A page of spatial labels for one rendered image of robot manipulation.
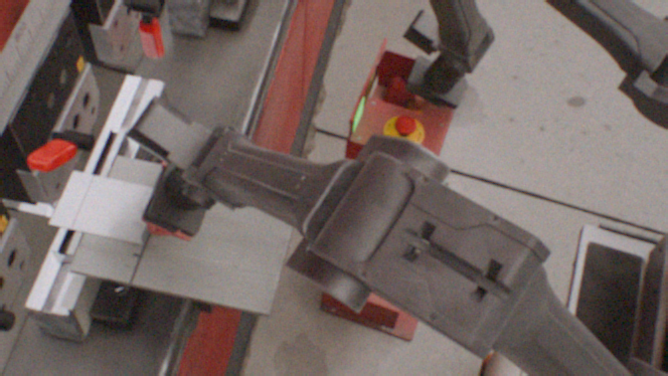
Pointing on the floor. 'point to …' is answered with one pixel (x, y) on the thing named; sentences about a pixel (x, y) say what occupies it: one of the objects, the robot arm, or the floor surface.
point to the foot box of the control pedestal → (374, 315)
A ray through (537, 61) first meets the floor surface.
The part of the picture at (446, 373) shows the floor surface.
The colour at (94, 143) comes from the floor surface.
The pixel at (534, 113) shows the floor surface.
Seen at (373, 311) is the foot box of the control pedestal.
